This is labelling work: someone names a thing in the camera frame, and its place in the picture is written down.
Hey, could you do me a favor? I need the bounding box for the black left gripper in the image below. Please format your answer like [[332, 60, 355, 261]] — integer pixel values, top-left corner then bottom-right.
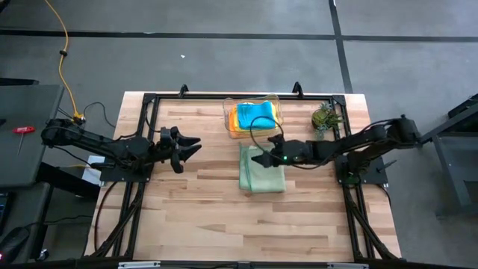
[[149, 126, 202, 174]]

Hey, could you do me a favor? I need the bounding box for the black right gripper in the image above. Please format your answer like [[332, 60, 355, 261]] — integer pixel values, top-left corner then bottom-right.
[[250, 134, 314, 169]]

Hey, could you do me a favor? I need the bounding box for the green microfiber towel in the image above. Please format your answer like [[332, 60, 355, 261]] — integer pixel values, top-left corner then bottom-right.
[[238, 143, 287, 194]]

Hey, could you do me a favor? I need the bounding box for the orange microfiber towel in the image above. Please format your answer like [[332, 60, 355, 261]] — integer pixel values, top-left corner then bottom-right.
[[228, 106, 243, 139]]

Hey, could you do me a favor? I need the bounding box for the turquoise microfiber towel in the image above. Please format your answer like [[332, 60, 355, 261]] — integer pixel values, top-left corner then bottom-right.
[[237, 101, 276, 131]]

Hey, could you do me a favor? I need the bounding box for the yellow microfiber towel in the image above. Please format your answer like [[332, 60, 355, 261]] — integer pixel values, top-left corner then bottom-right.
[[232, 99, 280, 136]]

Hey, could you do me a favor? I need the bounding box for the clear plastic bin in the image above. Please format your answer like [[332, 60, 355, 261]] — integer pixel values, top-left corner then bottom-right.
[[223, 93, 284, 140]]

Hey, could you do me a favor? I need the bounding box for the potted succulent plant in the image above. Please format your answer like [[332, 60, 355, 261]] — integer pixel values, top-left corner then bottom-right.
[[311, 102, 344, 140]]

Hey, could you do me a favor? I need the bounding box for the white power box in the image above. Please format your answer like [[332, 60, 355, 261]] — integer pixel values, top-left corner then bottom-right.
[[80, 155, 104, 187]]

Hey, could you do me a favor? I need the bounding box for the grey side desk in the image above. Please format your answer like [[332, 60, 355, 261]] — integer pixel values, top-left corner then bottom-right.
[[0, 84, 64, 188]]

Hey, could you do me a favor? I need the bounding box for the dark metal cart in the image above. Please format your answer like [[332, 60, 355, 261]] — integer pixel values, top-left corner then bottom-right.
[[412, 93, 478, 217]]

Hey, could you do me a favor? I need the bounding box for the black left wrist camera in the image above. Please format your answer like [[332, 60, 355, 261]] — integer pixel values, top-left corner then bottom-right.
[[160, 126, 179, 145]]

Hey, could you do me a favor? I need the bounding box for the black right camera cable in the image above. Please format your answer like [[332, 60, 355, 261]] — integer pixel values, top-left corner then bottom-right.
[[249, 116, 337, 171]]

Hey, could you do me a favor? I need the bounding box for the black aluminium table frame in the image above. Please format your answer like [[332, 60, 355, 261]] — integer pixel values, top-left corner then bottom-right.
[[89, 81, 403, 262]]

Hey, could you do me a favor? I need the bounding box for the black cable under table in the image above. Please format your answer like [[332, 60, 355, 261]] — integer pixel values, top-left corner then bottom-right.
[[93, 181, 117, 251]]

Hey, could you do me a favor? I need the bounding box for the silver table bracket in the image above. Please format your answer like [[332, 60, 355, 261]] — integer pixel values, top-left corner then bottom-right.
[[327, 262, 369, 269], [118, 261, 161, 269]]

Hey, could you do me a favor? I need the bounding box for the yellow extension cable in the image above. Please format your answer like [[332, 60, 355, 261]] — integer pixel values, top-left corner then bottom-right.
[[43, 0, 85, 124]]

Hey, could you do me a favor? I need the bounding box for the red T-handle hex key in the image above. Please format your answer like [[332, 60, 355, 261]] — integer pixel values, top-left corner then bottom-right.
[[12, 126, 37, 156]]

